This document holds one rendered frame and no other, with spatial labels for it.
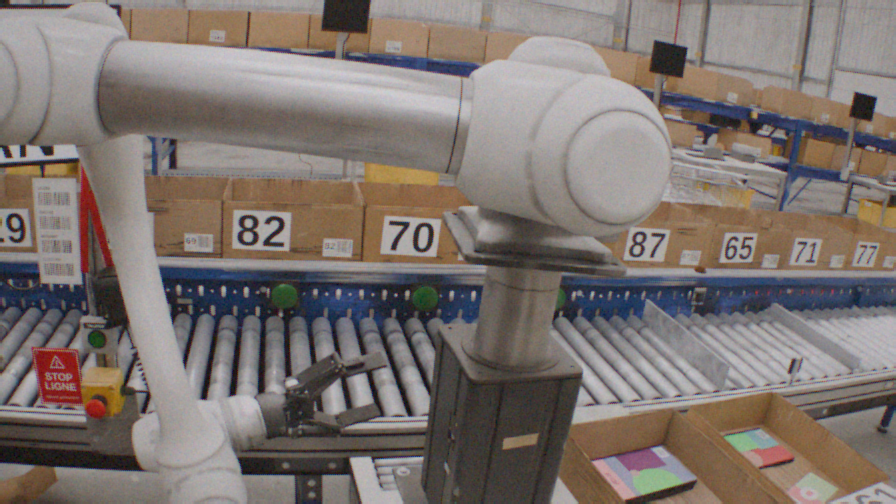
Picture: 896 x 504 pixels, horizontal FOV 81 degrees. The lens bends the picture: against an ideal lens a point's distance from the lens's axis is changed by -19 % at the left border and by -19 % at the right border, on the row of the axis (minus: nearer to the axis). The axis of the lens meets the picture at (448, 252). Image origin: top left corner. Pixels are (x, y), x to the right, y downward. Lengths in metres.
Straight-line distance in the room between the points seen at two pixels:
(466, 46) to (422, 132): 5.84
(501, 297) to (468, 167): 0.31
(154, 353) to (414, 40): 5.66
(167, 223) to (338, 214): 0.48
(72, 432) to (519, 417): 0.91
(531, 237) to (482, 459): 0.34
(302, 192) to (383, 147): 1.43
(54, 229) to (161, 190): 0.90
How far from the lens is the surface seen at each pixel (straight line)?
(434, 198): 2.09
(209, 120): 0.64
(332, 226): 1.76
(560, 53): 0.80
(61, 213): 1.19
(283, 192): 2.03
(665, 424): 1.39
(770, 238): 2.44
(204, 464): 0.84
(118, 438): 1.38
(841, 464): 1.49
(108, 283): 1.15
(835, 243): 2.73
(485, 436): 0.92
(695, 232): 2.20
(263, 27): 6.21
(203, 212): 1.76
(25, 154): 1.28
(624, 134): 0.56
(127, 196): 0.89
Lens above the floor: 1.50
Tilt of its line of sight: 18 degrees down
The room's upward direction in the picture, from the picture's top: 7 degrees clockwise
